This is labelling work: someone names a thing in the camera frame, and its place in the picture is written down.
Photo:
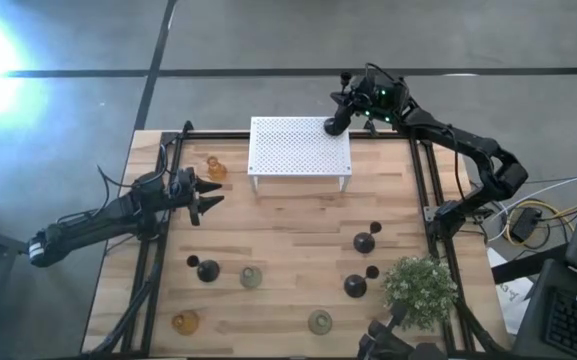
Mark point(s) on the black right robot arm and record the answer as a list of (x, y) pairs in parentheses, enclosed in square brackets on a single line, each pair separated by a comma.
[(468, 142)]

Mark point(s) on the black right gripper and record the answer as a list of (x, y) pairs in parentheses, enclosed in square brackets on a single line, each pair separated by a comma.
[(375, 97)]

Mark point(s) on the amber ribbed glass candle holder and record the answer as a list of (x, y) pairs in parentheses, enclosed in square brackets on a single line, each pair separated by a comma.
[(216, 170), (185, 323)]

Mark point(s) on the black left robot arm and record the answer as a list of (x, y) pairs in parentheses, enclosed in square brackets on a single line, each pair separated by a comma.
[(93, 220)]

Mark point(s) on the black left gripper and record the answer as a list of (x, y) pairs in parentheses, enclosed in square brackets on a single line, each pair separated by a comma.
[(184, 192)]

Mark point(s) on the black keyboard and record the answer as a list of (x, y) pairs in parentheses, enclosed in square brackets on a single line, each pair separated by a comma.
[(575, 325)]

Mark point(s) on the black power adapter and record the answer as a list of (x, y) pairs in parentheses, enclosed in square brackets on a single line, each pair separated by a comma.
[(525, 224)]

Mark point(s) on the black aluminium frame rail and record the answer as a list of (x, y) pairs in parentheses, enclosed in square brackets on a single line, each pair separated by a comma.
[(416, 170), (218, 135), (177, 150)]

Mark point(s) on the green artificial plant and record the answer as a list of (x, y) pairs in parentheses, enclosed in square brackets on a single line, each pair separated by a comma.
[(420, 290)]

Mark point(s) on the black frame brace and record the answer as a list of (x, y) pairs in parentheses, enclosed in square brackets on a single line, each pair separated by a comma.
[(478, 327), (133, 310)]

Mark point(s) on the short black candlestick holder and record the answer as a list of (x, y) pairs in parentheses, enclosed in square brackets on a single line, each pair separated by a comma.
[(208, 271), (364, 243)]

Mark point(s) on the clear ribbed glass candle holder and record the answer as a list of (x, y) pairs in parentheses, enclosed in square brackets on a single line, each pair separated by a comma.
[(251, 277), (320, 322)]

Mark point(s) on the white paper sheet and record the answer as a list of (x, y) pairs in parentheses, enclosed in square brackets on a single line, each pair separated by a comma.
[(510, 295)]

